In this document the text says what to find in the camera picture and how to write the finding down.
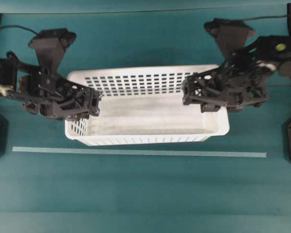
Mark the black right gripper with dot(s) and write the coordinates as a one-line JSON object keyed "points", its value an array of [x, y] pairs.
{"points": [[240, 75]]}

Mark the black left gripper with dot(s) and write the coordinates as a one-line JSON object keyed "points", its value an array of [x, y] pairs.
{"points": [[57, 98]]}

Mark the white plastic lattice basket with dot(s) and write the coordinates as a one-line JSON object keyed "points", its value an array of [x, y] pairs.
{"points": [[143, 105]]}

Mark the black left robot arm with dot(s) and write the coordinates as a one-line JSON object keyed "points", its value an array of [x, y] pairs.
{"points": [[11, 69]]}

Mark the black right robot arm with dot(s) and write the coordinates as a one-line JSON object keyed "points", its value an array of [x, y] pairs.
{"points": [[274, 51]]}

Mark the light tape strip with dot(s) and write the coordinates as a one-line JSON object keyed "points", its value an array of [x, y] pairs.
{"points": [[142, 152]]}

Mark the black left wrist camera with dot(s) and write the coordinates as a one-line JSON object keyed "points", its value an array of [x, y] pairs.
{"points": [[50, 47]]}

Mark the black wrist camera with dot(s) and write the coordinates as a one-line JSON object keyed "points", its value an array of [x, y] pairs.
{"points": [[229, 35], [50, 47]]}

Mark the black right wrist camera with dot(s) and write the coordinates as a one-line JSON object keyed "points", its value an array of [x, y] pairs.
{"points": [[229, 35]]}

